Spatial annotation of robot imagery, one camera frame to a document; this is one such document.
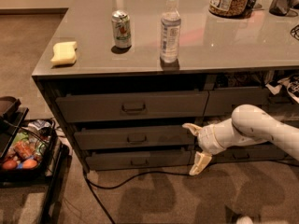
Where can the grey drawer cabinet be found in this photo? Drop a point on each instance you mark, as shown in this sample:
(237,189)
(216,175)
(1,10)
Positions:
(214,53)

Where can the green soda can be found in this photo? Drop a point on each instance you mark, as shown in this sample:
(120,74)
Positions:
(121,29)

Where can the dark glass container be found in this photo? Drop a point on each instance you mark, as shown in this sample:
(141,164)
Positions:
(282,7)

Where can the yellow sponge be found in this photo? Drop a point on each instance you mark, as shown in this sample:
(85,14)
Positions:
(64,53)

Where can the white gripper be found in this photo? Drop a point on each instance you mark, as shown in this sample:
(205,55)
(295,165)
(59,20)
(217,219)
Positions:
(207,139)

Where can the black cart frame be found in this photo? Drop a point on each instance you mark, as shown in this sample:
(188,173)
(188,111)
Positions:
(34,201)

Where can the black basket of groceries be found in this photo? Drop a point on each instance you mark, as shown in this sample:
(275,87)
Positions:
(27,150)

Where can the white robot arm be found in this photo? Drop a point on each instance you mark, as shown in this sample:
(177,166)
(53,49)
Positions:
(252,111)

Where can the black white patterned bag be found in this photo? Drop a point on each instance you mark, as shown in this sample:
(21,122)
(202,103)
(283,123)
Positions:
(290,84)

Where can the clear water bottle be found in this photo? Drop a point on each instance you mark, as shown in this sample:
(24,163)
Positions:
(170,32)

